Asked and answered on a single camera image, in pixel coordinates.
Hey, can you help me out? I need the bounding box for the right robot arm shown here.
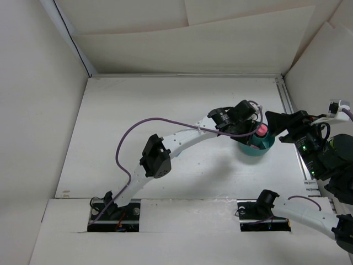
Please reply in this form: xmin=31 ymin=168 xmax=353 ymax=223
xmin=255 ymin=107 xmax=352 ymax=253

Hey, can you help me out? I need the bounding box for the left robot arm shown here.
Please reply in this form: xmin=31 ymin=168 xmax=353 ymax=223
xmin=100 ymin=100 xmax=264 ymax=219

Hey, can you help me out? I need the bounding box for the teal round organizer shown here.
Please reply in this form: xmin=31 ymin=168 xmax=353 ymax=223
xmin=238 ymin=121 xmax=275 ymax=157

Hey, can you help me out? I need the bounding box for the pink correction tape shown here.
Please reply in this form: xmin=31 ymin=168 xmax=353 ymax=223
xmin=249 ymin=144 xmax=261 ymax=150

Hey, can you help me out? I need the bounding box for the left base rail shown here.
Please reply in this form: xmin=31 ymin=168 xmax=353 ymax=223
xmin=87 ymin=200 xmax=141 ymax=232

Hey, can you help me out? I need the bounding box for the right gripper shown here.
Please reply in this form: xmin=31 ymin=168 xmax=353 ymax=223
xmin=264 ymin=108 xmax=327 ymax=178

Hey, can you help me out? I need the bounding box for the aluminium side rail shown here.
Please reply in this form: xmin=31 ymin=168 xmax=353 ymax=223
xmin=275 ymin=77 xmax=318 ymax=188

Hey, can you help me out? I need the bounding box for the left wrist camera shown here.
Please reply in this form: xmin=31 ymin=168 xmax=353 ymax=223
xmin=248 ymin=100 xmax=263 ymax=114

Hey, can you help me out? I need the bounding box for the right base rail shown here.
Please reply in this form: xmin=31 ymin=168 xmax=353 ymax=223
xmin=234 ymin=199 xmax=291 ymax=232

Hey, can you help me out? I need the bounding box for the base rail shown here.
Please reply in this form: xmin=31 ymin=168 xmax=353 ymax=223
xmin=234 ymin=199 xmax=291 ymax=232
xmin=87 ymin=200 xmax=141 ymax=232

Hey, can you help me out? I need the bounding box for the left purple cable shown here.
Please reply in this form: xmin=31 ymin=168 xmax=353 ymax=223
xmin=89 ymin=100 xmax=264 ymax=226

